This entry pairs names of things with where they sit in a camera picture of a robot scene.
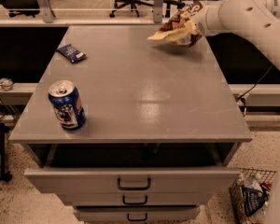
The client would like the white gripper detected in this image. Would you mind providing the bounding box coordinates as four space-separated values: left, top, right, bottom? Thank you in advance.
193 6 223 36

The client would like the brown chip bag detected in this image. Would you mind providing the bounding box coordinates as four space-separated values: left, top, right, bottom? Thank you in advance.
147 1 204 47

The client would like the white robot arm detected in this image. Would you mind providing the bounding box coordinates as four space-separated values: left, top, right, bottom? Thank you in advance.
193 0 280 224

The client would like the blue pepsi can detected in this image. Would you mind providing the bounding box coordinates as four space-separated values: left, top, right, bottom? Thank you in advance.
49 80 86 131

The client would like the dark blue snack bag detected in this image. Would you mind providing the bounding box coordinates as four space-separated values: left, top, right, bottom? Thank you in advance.
242 187 268 217

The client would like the grey drawer cabinet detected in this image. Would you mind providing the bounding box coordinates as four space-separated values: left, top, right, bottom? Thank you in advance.
8 25 253 224

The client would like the dark blue snack packet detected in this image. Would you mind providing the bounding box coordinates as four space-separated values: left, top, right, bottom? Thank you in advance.
57 44 86 63

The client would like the black cable right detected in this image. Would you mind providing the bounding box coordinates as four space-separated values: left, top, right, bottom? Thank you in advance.
234 64 274 104

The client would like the wire basket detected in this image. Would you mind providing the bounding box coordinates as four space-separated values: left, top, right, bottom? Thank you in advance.
229 168 276 224

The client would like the middle drawer with handle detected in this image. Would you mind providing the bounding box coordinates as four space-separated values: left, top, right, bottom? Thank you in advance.
57 192 212 206

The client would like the drawer with handle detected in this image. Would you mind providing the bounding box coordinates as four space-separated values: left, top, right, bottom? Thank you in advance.
74 206 200 222
24 167 239 194
57 192 212 206

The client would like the bottom drawer with handle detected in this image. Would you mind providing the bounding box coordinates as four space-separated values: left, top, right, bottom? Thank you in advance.
74 206 200 222

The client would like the top drawer with handle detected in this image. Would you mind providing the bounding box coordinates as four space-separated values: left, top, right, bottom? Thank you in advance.
24 167 239 194

